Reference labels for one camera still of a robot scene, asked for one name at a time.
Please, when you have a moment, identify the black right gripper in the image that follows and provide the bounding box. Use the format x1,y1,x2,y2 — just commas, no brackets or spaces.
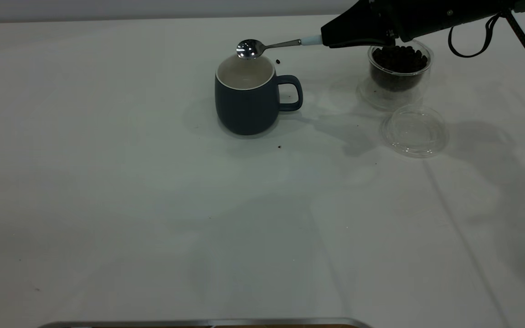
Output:
321,0,515,49

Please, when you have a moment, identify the metal spoon with pale blue handle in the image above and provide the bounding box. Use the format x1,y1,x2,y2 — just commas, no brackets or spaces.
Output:
237,38,324,60

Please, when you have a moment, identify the dark blue-grey ceramic mug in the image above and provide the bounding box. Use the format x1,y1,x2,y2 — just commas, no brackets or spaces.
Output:
215,54,304,136

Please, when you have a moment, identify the glass cup of coffee beans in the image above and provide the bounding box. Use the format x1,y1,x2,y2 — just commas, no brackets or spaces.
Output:
358,39,434,111

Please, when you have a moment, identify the clear round glass dish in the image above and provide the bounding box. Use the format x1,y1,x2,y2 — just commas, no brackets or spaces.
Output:
380,105,450,158

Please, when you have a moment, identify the thin black looped cable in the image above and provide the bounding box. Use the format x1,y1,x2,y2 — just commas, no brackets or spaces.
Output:
448,13,503,58

